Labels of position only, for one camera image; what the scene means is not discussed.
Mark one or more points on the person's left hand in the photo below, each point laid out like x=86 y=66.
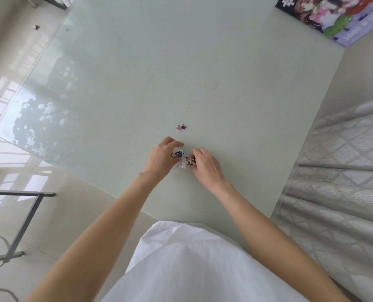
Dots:
x=159 y=163

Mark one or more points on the person's right hand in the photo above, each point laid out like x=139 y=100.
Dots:
x=210 y=172

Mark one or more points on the pile of puzzle pieces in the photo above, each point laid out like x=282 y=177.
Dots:
x=178 y=154

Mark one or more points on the cartoon print puzzle box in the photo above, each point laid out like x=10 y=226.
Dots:
x=331 y=15

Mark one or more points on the person's right forearm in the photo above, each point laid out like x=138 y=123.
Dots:
x=284 y=245

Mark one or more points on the person's left forearm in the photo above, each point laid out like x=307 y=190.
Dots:
x=95 y=239

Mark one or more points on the person's white shirt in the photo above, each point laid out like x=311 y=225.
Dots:
x=199 y=267

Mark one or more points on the grey patterned curtain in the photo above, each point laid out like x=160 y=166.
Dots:
x=340 y=185

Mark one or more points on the grey metal chair frame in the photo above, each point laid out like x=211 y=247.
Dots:
x=16 y=193

